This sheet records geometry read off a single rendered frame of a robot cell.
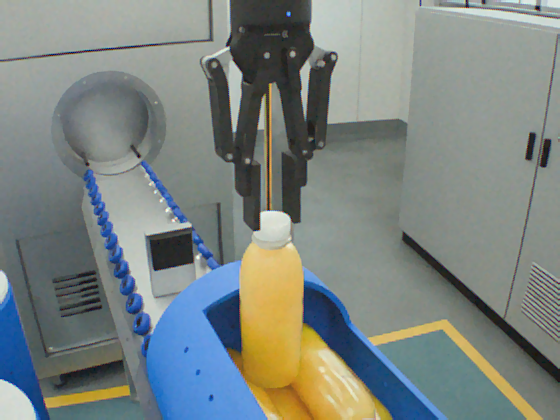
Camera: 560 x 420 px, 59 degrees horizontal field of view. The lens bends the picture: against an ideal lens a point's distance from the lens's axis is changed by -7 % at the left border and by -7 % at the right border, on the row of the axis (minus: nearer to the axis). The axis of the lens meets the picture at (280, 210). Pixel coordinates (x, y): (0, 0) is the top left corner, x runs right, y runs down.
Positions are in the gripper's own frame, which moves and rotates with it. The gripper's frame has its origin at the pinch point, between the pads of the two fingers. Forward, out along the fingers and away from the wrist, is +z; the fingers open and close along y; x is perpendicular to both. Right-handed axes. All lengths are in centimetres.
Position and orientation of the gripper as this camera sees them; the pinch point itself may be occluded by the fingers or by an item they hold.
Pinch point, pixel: (271, 191)
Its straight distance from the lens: 53.9
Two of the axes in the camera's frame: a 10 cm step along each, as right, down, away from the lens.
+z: 0.0, 9.2, 4.0
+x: 4.2, 3.6, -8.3
